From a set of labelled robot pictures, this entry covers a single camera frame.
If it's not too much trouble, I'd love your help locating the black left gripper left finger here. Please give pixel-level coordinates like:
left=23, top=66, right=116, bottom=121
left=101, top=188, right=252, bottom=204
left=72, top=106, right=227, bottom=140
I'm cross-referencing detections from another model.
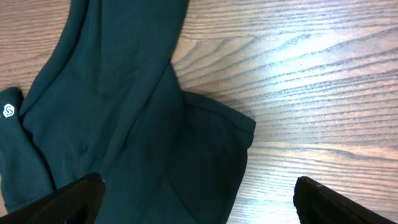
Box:
left=1, top=172, right=106, bottom=224

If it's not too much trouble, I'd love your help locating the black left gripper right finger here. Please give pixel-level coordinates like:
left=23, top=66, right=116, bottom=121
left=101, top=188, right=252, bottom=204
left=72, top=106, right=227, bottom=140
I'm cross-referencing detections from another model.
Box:
left=293, top=176, right=395, bottom=224

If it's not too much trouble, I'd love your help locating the black shirt with logo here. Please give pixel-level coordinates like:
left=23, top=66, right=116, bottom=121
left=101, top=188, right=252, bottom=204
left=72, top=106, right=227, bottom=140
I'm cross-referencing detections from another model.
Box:
left=1, top=0, right=256, bottom=223

